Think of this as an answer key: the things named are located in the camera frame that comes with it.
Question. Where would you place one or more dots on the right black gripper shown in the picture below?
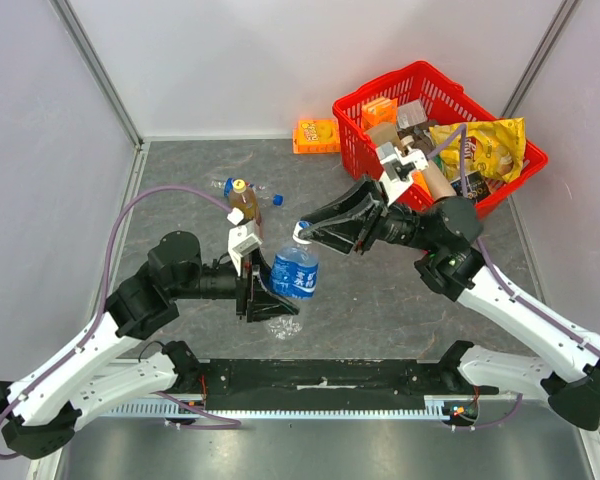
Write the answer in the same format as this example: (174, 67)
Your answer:
(368, 220)

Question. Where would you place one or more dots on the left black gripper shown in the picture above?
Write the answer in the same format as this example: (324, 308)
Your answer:
(255, 293)

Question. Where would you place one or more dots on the blue Pocari Sweat bottle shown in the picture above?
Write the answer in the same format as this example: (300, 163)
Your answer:
(294, 276)

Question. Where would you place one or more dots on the white blue bottle cap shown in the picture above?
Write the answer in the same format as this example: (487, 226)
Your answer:
(297, 233)

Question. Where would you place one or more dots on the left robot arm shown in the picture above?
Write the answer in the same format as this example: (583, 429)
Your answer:
(42, 412)

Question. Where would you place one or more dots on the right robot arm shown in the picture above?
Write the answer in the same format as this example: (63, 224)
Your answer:
(564, 370)

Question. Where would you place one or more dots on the beige bottle in basket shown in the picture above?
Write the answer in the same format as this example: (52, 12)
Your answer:
(439, 187)

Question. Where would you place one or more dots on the brown tea bottle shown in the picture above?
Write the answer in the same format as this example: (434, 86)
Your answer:
(242, 197)

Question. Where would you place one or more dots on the orange snack box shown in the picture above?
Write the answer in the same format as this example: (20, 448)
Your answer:
(316, 136)

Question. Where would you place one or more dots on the orange box in basket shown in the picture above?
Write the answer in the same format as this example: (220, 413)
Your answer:
(378, 111)

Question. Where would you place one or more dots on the clear plastic packet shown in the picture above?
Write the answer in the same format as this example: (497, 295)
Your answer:
(411, 114)

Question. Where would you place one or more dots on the black snack packet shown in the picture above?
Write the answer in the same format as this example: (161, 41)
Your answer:
(477, 187)

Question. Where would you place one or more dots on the red plastic shopping basket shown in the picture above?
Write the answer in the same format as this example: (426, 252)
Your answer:
(444, 101)

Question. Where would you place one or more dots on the yellow Lays chips bag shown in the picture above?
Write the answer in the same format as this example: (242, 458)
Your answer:
(495, 149)

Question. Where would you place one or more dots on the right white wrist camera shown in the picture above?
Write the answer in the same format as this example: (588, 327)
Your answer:
(398, 169)

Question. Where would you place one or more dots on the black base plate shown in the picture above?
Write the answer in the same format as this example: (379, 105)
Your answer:
(324, 384)

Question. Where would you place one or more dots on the white cable duct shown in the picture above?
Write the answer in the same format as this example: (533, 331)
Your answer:
(160, 408)

